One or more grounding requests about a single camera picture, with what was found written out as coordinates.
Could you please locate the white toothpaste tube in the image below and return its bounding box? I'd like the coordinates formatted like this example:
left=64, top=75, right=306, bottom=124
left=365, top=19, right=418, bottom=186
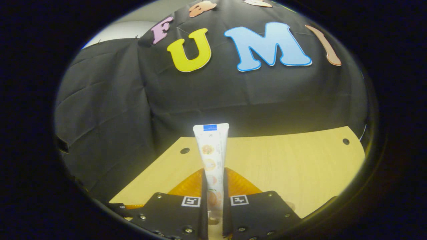
left=193, top=123, right=230, bottom=221

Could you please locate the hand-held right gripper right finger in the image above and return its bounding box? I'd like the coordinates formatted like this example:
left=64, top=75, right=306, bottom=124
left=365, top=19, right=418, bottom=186
left=222, top=167, right=301, bottom=239

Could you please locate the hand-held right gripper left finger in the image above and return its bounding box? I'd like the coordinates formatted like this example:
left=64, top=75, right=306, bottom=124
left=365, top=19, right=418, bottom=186
left=129, top=168, right=209, bottom=240

